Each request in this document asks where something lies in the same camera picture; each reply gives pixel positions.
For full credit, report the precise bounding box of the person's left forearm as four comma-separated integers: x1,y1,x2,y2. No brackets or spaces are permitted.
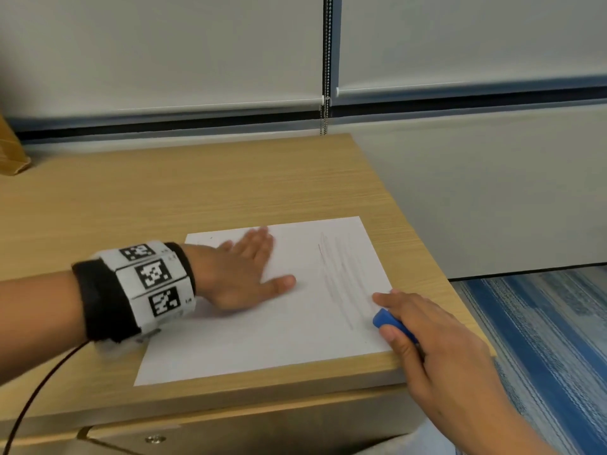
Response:
0,269,90,387

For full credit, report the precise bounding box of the brown cardboard box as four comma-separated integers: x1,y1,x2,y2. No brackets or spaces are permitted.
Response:
0,113,33,176

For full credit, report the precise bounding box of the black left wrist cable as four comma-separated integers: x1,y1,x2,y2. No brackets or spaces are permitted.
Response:
2,339,92,455

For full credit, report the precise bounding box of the white paper sheet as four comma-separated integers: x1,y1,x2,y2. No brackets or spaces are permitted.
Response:
133,216,395,387

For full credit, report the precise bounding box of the wide white roller blind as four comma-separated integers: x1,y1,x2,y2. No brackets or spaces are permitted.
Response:
0,0,328,124

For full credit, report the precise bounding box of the dark window frame rail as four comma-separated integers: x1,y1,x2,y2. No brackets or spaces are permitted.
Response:
7,85,607,143

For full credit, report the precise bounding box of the black left wristband with markers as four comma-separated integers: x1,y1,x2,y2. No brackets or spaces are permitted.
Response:
71,240,197,344

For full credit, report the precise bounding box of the narrow white roller blind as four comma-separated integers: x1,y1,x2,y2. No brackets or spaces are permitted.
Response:
335,0,607,100

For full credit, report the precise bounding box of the person's right hand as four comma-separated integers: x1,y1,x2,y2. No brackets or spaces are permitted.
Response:
372,289,518,442

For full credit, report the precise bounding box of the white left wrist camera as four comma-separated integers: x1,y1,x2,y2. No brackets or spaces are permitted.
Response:
92,326,163,359

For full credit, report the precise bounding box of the blue window post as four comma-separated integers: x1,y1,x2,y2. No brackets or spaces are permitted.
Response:
328,0,344,98

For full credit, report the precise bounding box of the metal bead chain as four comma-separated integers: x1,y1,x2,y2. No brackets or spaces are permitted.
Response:
319,0,334,136

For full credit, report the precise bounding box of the blue eraser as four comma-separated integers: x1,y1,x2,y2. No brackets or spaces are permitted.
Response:
372,307,420,346

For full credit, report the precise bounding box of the wooden drawer front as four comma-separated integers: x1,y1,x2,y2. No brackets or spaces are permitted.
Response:
77,385,427,455

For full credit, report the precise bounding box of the person's left hand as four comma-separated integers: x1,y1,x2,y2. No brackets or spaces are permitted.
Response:
182,226,298,312

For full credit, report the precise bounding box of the wooden desk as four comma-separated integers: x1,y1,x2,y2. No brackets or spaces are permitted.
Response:
0,133,498,455

